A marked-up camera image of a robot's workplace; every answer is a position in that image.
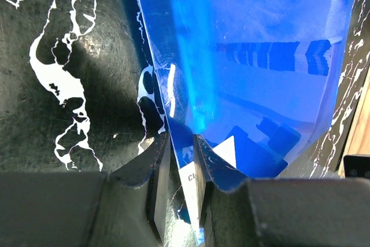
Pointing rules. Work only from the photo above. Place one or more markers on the blue plastic folder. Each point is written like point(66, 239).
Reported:
point(257, 79)

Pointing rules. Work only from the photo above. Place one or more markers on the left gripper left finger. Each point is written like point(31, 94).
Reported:
point(132, 205)

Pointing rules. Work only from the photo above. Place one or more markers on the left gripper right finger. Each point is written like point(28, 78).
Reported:
point(224, 209)

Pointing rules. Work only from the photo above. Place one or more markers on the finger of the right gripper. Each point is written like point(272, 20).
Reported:
point(356, 166)

